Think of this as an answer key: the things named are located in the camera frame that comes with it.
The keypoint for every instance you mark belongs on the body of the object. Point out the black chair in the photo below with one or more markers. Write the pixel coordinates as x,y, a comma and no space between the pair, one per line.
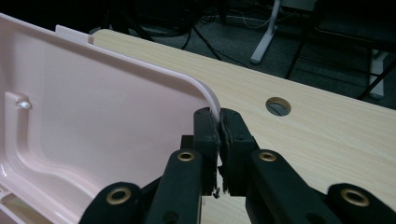
358,28

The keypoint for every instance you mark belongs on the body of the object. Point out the white desk leg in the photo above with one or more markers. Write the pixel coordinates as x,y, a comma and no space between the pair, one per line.
264,46
376,74

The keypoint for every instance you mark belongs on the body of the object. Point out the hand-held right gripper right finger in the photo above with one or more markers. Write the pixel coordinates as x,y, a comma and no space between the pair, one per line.
238,140

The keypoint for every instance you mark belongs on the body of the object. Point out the pink plastic storage box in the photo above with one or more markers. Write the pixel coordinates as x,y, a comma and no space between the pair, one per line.
93,109

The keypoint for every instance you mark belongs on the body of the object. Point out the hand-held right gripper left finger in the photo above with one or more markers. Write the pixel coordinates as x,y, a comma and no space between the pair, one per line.
205,137

